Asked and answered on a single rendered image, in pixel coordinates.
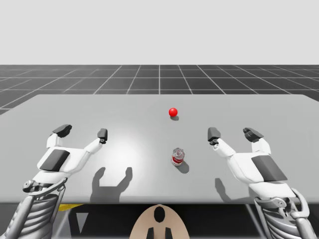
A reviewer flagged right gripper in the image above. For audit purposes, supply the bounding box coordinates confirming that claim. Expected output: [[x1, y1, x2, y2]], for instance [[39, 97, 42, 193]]
[[207, 127, 289, 185]]

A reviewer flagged tan robot part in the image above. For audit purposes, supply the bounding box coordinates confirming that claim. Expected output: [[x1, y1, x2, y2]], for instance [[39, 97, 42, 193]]
[[129, 203, 190, 239]]

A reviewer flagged red and white can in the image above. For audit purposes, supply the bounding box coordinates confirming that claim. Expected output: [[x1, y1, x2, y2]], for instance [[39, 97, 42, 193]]
[[170, 147, 187, 167]]

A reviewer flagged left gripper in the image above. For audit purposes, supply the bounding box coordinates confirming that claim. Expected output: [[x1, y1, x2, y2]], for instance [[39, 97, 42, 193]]
[[31, 124, 109, 184]]

